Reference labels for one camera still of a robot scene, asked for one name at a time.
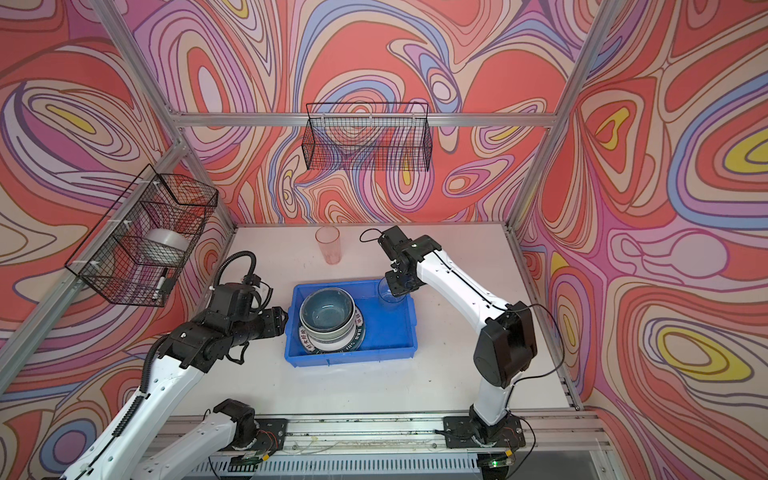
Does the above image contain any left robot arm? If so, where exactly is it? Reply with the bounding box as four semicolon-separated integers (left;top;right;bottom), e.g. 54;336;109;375
62;283;289;479

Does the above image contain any black wire basket on back wall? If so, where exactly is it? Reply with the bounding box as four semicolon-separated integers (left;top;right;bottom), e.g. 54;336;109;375
301;101;433;172

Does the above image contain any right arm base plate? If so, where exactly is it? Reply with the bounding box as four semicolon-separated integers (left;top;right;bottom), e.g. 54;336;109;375
435;414;527;451

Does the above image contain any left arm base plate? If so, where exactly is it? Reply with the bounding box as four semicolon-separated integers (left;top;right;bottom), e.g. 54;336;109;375
218;417;289;454

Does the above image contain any aluminium front rail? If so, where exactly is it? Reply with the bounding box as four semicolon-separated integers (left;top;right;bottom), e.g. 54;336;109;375
119;411;613;457

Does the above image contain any white tape roll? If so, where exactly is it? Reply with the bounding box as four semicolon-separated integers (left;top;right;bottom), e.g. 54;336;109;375
140;228;189;267

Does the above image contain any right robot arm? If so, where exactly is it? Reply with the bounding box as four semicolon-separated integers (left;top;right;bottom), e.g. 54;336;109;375
377;226;538;443

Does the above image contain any light green bowl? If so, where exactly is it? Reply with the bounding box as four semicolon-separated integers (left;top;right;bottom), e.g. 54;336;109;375
299;325;356;344

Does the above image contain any blue-grey translucent cup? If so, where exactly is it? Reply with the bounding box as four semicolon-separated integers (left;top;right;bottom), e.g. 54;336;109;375
377;278;405;310

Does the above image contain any blue plastic bin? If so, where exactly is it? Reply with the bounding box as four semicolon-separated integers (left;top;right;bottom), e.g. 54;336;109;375
284;278;418;367

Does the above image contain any pink translucent cup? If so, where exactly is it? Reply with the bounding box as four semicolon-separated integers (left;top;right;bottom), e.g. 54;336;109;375
315;226;342;265

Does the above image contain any black marker pen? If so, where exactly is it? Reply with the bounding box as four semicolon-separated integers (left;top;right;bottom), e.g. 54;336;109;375
153;268;168;301

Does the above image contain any grey lilac bowl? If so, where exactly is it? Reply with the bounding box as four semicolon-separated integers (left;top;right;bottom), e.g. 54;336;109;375
301;334;359;353

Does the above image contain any black wire basket on wall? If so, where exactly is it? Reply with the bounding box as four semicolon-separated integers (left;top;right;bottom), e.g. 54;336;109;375
301;101;433;172
65;166;219;307

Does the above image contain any white plate with green rim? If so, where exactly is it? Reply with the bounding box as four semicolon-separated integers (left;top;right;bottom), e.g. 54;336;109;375
298;310;366;354

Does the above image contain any black wire basket on left wall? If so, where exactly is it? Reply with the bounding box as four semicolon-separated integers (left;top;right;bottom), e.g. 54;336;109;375
65;166;219;307

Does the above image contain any dark blue bowl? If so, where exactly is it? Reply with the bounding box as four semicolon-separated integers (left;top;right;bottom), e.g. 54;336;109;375
299;287;355;334

